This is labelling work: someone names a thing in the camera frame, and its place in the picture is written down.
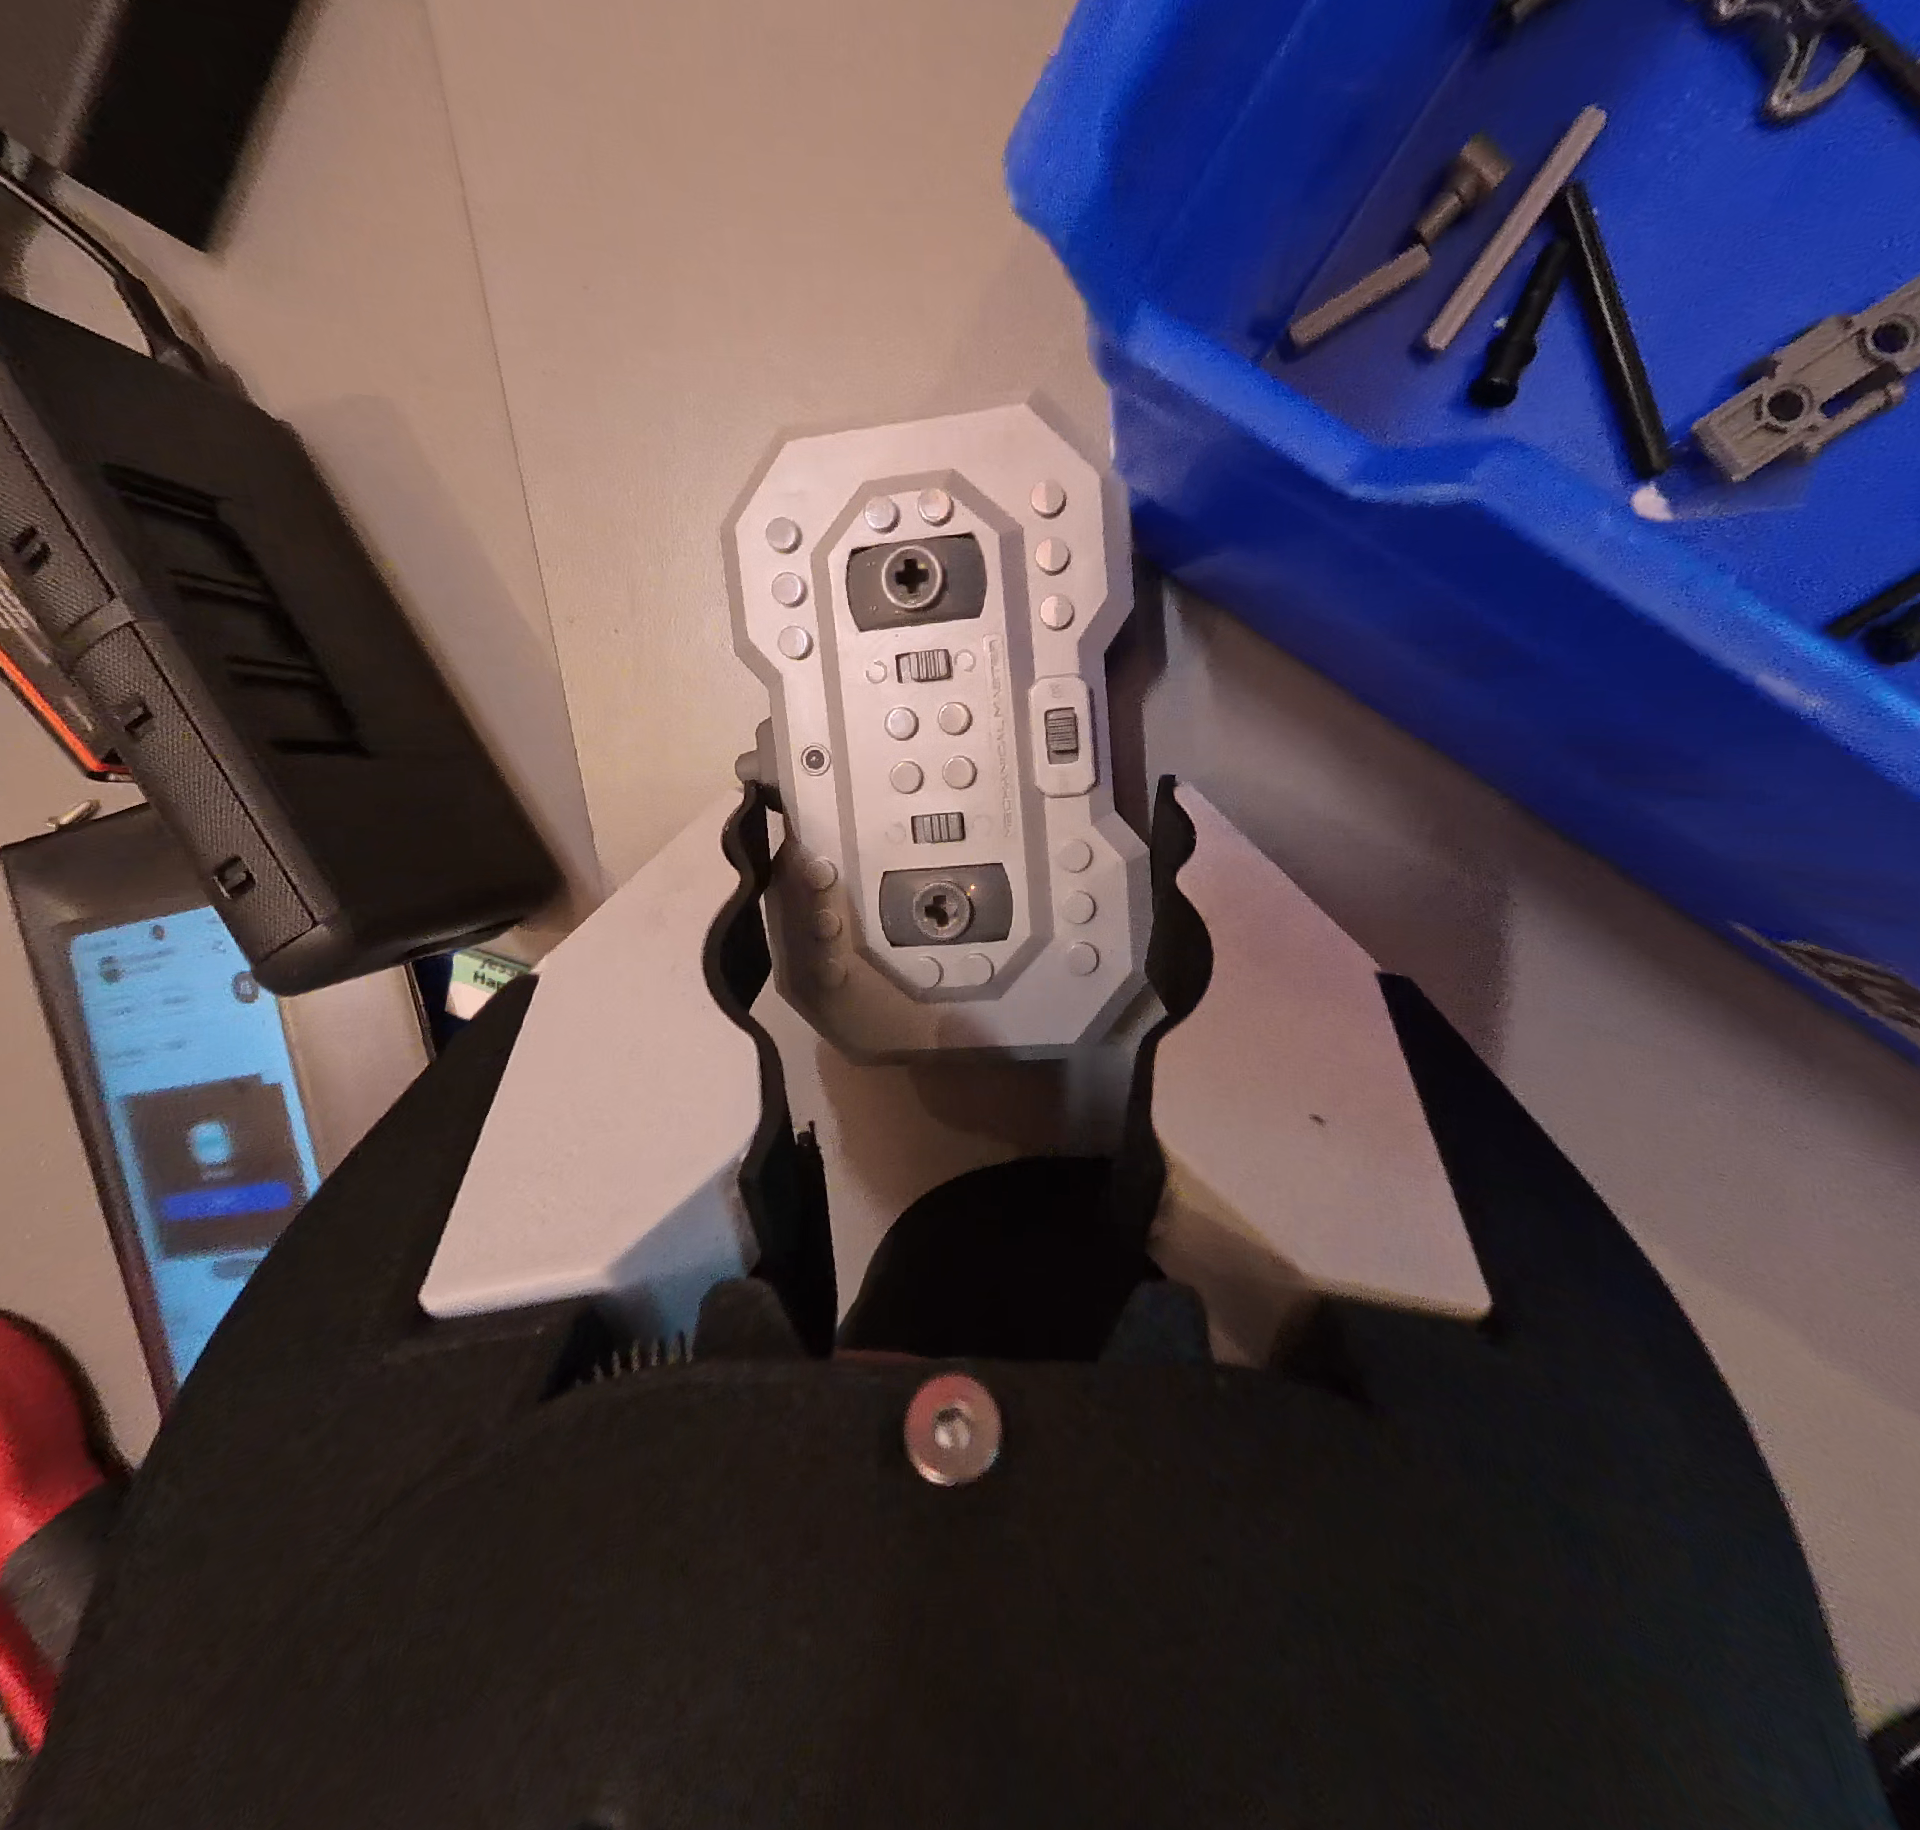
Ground black ribbed device with strap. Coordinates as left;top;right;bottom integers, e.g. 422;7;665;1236
0;135;569;1000

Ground white control hub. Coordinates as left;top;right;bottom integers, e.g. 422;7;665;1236
721;397;1142;1068

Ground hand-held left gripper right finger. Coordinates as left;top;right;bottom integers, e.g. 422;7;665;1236
1106;774;1497;1330

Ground smartphone in clear case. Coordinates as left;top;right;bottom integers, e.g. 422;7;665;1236
0;804;438;1411

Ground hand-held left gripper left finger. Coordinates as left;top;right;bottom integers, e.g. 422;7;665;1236
421;780;837;1355

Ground blue plastic bin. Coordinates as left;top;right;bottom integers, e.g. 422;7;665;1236
1002;0;1920;1058

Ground small building parts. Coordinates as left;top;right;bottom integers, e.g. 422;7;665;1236
1282;0;1920;662

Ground red and black object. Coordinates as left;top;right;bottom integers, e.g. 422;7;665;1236
0;1312;129;1756

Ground blue memory card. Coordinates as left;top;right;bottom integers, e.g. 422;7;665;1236
448;944;539;1022

